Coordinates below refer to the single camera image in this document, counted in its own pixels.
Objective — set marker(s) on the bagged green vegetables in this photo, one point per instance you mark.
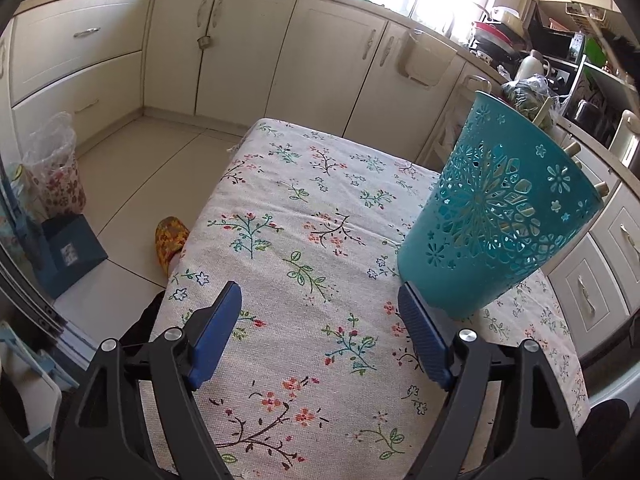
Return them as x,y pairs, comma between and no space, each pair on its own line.
525,92

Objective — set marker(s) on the floral white tablecloth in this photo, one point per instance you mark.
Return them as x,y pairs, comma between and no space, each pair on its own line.
300,210

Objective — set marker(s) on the yellow floral slipper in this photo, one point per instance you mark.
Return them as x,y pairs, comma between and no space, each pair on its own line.
170,240

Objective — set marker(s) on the teal perforated plastic basket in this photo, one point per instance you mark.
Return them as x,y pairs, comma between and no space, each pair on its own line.
450,260

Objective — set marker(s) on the cream drawer cabinet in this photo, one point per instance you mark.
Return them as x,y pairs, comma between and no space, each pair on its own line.
75,75

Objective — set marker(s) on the white hanging bin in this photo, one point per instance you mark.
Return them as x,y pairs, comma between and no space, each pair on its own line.
425,60

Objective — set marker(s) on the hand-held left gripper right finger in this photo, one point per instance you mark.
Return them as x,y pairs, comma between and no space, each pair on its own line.
425,340

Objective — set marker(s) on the clear plastic bag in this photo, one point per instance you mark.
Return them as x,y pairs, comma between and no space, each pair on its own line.
52,170

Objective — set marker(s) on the blue box on floor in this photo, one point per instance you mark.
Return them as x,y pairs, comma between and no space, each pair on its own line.
70,255

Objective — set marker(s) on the black countertop appliance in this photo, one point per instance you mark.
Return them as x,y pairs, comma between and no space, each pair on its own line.
557,35

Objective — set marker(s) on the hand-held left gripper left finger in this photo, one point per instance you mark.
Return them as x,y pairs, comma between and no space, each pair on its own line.
215,340

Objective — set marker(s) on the white thermos jug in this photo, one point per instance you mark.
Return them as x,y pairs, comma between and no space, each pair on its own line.
531,66

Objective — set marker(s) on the cream door cabinets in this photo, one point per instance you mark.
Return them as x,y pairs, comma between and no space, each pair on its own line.
310,70

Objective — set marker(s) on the dish rack with dishes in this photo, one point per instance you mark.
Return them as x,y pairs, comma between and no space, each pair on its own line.
495,35

